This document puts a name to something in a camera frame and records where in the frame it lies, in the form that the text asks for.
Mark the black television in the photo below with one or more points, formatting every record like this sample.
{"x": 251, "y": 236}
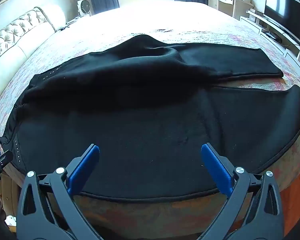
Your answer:
{"x": 285, "y": 12}

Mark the black pants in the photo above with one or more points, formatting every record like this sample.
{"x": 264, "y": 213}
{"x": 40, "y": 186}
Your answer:
{"x": 140, "y": 120}

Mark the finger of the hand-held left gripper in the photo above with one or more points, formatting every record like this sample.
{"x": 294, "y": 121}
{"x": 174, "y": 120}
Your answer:
{"x": 2, "y": 160}

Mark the black set-top box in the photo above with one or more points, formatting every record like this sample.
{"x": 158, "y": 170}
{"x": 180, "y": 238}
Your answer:
{"x": 272, "y": 35}

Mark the cream tufted headboard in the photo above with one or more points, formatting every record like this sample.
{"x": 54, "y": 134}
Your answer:
{"x": 15, "y": 37}

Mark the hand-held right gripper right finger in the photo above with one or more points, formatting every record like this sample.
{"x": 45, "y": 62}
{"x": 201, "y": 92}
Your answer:
{"x": 215, "y": 165}

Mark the cream dressing table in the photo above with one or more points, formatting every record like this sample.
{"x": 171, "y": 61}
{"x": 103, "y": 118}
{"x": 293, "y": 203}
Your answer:
{"x": 225, "y": 2}

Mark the white fan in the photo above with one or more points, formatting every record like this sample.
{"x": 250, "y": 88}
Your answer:
{"x": 83, "y": 7}

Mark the white television stand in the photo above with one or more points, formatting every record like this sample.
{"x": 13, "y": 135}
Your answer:
{"x": 292, "y": 45}

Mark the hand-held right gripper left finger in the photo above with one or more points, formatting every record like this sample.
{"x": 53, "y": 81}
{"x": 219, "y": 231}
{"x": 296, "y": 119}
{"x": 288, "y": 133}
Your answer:
{"x": 86, "y": 167}

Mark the floral bed blanket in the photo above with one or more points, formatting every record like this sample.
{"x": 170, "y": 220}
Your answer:
{"x": 72, "y": 45}

